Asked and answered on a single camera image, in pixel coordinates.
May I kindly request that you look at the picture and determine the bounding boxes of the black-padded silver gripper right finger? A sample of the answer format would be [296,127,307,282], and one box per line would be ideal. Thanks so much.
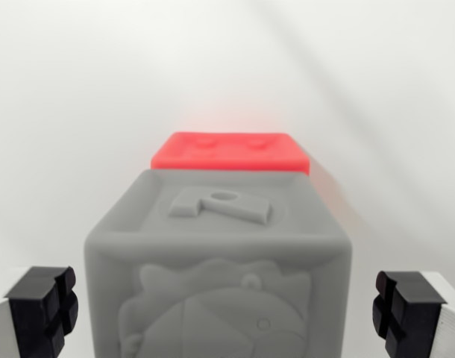
[372,270,455,358]

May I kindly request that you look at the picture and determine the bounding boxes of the red embossed toy cube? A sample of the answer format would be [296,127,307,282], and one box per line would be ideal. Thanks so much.
[150,131,311,175]

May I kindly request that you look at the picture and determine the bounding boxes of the black-padded silver gripper left finger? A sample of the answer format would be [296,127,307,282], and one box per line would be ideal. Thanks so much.
[0,266,79,358]

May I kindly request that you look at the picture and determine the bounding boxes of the grey embossed toy cube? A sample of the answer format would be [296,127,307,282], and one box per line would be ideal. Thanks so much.
[83,168,354,358]

